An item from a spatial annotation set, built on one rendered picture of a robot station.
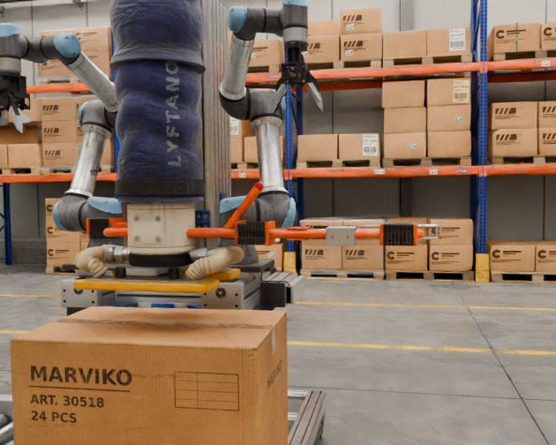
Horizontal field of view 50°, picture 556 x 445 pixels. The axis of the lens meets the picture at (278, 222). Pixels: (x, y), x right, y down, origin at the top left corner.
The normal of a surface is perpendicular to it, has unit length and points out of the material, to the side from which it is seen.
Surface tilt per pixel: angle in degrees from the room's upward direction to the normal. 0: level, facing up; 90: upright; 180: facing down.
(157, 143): 74
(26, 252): 90
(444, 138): 88
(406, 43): 90
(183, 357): 90
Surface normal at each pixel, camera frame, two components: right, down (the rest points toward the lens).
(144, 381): -0.18, 0.05
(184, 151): 0.63, -0.23
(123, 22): -0.55, 0.15
